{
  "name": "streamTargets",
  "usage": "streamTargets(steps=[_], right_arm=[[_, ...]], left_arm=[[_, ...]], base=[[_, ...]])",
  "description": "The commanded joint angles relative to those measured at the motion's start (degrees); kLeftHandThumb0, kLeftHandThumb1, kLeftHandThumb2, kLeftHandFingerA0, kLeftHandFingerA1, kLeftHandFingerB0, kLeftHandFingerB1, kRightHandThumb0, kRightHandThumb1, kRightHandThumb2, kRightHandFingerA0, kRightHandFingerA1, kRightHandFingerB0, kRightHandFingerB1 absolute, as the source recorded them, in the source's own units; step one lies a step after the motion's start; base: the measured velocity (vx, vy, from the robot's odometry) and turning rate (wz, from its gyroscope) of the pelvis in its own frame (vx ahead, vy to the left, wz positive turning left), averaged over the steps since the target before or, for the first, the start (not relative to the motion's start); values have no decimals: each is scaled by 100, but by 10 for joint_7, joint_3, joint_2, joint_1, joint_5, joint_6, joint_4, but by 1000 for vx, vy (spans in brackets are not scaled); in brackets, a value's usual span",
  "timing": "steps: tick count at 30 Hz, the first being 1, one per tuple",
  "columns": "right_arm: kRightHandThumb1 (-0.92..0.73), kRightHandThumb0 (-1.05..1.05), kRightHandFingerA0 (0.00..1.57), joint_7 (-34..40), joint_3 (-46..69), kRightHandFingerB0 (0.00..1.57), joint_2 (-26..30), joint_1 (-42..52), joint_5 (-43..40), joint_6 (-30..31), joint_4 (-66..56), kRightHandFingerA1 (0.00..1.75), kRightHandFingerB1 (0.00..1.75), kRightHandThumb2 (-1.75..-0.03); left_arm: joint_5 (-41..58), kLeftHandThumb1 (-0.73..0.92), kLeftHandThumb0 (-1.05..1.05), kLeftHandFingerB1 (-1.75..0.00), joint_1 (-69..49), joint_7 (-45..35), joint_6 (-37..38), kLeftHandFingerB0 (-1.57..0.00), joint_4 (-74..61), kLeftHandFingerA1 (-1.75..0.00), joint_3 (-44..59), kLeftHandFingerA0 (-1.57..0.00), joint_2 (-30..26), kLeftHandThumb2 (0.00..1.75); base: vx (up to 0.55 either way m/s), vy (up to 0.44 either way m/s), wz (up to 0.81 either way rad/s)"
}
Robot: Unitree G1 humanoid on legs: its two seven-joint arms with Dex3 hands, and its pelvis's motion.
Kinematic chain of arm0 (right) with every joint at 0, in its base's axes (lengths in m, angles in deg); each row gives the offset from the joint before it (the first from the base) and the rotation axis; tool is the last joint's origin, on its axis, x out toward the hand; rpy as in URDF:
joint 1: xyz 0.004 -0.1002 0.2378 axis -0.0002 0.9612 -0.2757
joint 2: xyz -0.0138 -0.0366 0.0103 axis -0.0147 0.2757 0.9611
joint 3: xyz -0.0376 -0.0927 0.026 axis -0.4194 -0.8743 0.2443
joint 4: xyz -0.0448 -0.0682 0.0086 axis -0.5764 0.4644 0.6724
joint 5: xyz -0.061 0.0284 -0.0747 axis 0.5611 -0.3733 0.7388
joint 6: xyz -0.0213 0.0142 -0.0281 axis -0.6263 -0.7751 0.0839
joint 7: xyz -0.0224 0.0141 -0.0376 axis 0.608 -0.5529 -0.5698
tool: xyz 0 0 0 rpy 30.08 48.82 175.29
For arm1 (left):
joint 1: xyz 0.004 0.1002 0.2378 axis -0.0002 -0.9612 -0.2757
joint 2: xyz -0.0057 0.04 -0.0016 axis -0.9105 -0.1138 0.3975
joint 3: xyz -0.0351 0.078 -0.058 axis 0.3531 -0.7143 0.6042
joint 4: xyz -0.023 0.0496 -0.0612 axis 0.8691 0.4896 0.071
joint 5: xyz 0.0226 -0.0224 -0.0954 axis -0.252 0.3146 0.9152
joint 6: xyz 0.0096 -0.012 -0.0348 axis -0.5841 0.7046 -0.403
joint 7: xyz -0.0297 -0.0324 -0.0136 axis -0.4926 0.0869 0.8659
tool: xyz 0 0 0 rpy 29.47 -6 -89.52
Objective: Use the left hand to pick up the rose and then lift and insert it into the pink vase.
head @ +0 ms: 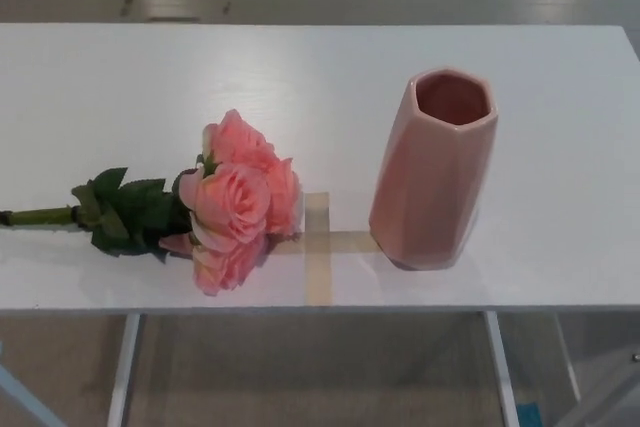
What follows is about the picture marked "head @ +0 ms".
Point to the grey-blue metal bar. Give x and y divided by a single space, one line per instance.
17 392

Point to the blue floor tape patch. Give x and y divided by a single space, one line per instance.
529 414

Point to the thin white table leg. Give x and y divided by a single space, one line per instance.
567 357

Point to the pink artificial rose bunch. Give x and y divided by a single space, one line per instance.
235 197

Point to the short beige tape strip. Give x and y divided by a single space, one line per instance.
350 242

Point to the pink faceted ceramic vase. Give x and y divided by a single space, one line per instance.
425 187

